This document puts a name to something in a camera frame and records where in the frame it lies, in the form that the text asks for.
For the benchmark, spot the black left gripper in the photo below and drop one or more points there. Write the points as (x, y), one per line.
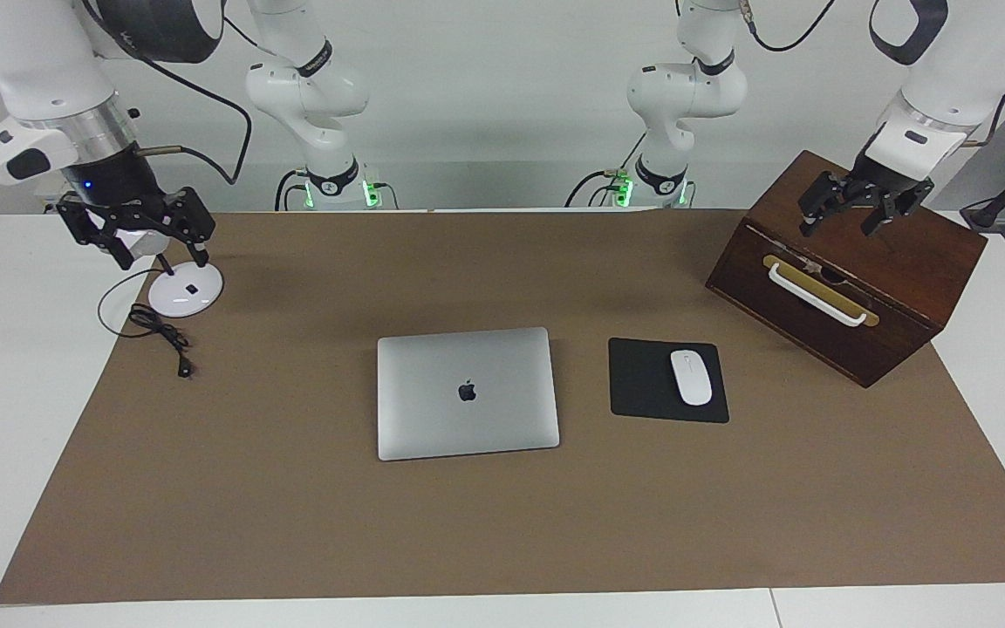
(878, 183)

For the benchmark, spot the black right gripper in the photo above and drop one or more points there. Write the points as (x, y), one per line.
(119, 183)

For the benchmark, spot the grey aluminium laptop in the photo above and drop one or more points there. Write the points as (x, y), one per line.
(433, 410)

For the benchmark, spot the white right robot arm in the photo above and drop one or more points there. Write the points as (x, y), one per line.
(31, 52)

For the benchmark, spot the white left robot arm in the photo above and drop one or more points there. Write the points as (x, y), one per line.
(965, 52)

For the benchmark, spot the dark brown wooden box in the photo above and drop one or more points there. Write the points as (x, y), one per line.
(860, 253)

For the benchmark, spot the white computer mouse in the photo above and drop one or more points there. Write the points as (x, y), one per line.
(691, 379)

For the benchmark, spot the black mouse pad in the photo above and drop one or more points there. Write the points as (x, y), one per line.
(642, 384)

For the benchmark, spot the brown paper table mat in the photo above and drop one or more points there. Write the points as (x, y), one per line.
(293, 523)

